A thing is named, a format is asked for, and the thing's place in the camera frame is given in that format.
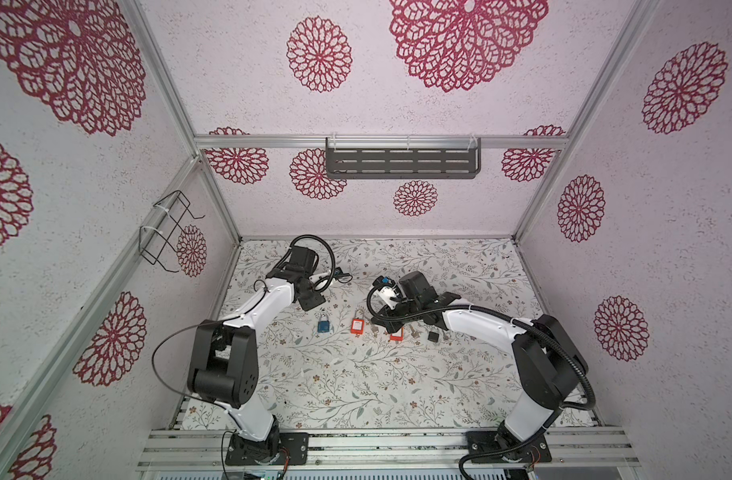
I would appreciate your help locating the aluminium front rail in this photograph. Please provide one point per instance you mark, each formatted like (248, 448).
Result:
(424, 448)

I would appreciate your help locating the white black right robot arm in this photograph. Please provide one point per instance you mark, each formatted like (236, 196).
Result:
(552, 373)

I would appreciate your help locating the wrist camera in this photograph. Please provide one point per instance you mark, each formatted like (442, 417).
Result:
(338, 275)
(388, 291)

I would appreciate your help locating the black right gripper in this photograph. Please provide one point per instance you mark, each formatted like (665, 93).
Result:
(386, 320)

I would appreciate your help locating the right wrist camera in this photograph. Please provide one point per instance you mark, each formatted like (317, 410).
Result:
(388, 291)

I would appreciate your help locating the black wire wall basket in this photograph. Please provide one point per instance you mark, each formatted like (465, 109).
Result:
(175, 243)

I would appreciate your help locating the grey metal wall shelf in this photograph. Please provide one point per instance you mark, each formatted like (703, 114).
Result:
(381, 162)

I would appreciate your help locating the blue padlock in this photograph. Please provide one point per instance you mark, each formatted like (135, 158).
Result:
(323, 323)

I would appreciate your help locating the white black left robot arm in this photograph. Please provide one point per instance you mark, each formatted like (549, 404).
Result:
(224, 364)

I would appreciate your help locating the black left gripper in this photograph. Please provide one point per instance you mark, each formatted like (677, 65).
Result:
(315, 300)

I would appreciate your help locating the red padlock with warning label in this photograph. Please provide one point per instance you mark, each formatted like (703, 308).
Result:
(358, 323)

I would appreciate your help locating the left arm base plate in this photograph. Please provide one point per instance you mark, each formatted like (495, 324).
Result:
(278, 449)

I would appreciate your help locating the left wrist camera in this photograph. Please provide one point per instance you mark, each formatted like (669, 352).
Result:
(338, 275)

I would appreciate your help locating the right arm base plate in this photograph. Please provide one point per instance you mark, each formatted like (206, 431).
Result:
(489, 446)

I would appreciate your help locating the red padlock with property label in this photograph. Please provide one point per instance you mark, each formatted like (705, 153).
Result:
(397, 336)

